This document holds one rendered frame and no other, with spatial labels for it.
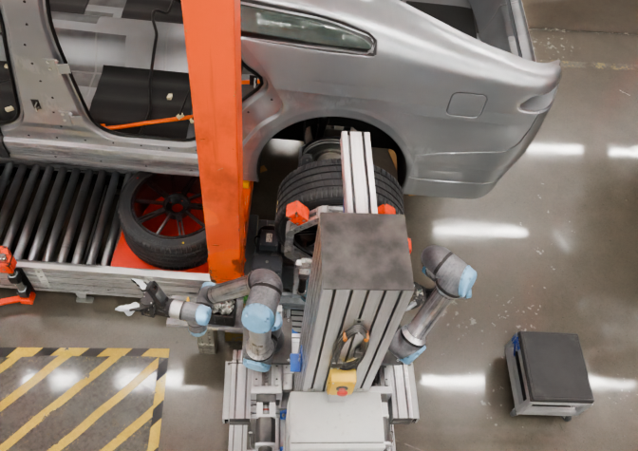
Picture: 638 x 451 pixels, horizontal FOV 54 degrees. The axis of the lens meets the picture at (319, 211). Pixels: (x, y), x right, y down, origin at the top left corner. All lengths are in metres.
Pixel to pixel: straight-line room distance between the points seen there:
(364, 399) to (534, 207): 2.66
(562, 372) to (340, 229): 2.22
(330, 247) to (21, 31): 1.86
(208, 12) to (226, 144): 0.61
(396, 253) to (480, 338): 2.34
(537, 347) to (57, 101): 2.82
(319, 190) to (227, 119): 0.77
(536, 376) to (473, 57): 1.75
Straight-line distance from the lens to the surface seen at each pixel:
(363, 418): 2.39
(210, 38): 2.08
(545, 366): 3.72
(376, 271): 1.71
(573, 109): 5.55
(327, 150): 3.37
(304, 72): 2.84
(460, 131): 3.14
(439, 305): 2.61
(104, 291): 3.83
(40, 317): 4.06
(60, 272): 3.75
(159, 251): 3.55
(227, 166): 2.54
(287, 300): 3.75
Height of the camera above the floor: 3.49
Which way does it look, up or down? 55 degrees down
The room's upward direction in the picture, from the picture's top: 9 degrees clockwise
